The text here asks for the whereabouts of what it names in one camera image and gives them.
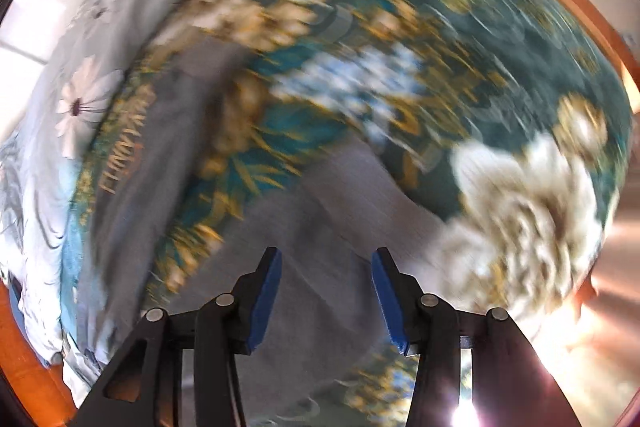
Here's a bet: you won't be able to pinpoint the grey fleece sweatpants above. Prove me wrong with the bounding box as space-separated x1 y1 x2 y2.
70 39 442 426

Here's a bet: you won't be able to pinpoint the orange wooden headboard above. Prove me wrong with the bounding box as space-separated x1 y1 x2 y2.
1 0 639 426

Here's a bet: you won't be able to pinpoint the teal floral bed blanket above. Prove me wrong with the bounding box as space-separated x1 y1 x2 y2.
62 0 631 341

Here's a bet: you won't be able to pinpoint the grey-blue daisy duvet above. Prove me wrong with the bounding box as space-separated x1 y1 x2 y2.
0 0 281 388

